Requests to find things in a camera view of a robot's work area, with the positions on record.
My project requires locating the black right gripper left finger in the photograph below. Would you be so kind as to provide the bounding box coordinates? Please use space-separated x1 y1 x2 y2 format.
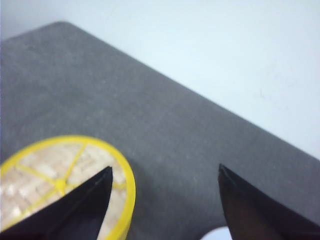
0 167 113 240

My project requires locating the woven bamboo steamer lid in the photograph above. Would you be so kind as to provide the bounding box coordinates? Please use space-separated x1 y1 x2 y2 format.
0 135 136 240

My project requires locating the white plate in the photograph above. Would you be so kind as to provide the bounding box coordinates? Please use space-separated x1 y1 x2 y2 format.
200 226 232 240

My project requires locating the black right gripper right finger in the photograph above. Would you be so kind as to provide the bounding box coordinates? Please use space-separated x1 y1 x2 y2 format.
218 164 320 240

